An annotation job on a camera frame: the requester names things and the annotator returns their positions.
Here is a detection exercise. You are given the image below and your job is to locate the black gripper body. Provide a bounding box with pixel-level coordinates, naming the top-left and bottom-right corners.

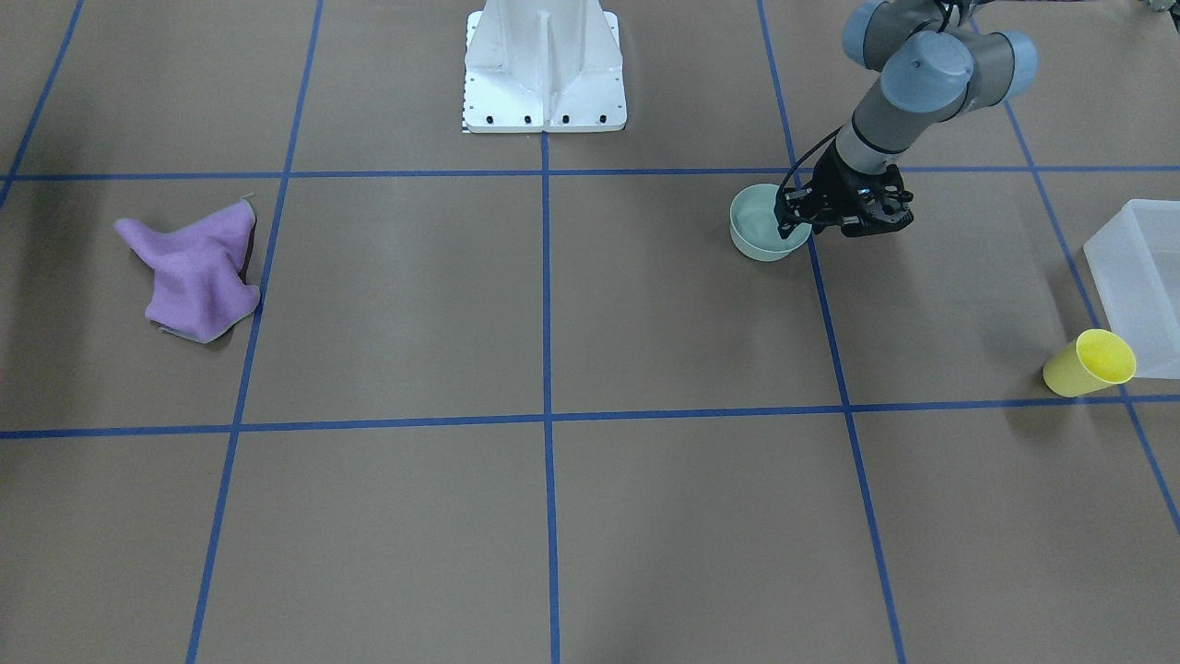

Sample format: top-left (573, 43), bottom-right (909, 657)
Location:
top-left (776, 147), bottom-right (915, 239)

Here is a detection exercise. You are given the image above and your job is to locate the mint green bowl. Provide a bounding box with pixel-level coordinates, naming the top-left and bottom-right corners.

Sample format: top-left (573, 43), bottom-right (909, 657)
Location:
top-left (729, 184), bottom-right (812, 262)

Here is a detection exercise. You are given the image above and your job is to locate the yellow plastic cup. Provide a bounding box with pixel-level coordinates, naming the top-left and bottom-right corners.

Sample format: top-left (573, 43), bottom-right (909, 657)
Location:
top-left (1042, 328), bottom-right (1138, 397)

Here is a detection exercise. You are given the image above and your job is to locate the purple cloth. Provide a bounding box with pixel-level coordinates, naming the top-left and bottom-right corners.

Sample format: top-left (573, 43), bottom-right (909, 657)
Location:
top-left (113, 197), bottom-right (261, 344)

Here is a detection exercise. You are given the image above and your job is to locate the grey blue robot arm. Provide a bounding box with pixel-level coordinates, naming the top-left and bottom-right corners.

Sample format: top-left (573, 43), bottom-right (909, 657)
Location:
top-left (773, 1), bottom-right (1038, 238)

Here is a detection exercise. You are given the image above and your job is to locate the clear plastic storage box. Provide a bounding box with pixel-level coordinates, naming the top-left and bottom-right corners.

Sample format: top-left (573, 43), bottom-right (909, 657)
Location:
top-left (1083, 200), bottom-right (1179, 381)

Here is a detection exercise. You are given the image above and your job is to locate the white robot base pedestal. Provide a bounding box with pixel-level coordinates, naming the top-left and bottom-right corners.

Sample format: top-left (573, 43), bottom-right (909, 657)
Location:
top-left (461, 1), bottom-right (628, 134)

